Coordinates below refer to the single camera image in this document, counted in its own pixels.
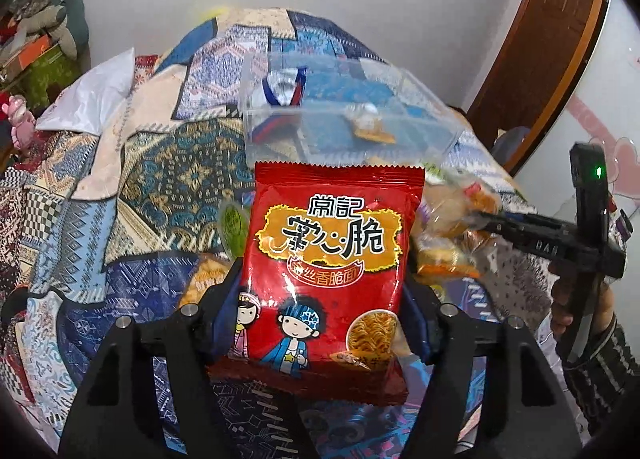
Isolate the pile of clothes and boxes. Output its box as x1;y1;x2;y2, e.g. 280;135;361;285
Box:
1;0;89;115

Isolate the brown wooden door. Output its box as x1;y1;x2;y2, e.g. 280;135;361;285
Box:
468;0;608;174

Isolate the blue white red snack bag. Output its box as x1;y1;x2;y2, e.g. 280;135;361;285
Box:
247;67;307;144

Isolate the yellow plastic stool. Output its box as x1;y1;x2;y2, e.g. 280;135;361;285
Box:
193;6;230;26

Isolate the grey cloth on door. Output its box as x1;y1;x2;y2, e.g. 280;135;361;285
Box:
490;127;529;166

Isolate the patchwork patterned bed quilt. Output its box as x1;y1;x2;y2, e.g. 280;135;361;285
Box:
1;10;580;458

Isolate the green snack packet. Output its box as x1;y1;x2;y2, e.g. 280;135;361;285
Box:
218;200;250;260

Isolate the person's right hand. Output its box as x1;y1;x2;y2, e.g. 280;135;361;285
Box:
548;261;616;340

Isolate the pink toy figure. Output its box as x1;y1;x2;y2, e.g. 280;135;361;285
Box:
1;95;36;152

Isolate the yellow cracker snack bag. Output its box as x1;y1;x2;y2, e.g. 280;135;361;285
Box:
178;255;231;307

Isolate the clear plastic storage box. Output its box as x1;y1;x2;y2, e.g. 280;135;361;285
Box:
238;52;463;167

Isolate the red noodle snack bag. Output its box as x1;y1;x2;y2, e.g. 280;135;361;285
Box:
210;161;424;405

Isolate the white pillow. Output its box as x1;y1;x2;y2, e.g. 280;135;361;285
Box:
36;48;134;136

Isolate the small yellow white snack packet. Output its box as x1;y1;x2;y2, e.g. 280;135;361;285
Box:
344;103;396;144

